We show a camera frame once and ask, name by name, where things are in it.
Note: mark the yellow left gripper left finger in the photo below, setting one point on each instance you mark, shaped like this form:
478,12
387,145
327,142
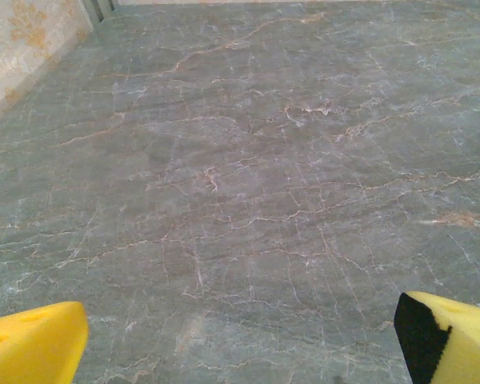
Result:
32,348

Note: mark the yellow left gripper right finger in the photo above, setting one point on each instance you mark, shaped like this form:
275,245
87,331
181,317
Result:
472,348

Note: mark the aluminium frame post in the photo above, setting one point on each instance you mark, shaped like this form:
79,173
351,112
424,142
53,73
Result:
96,10

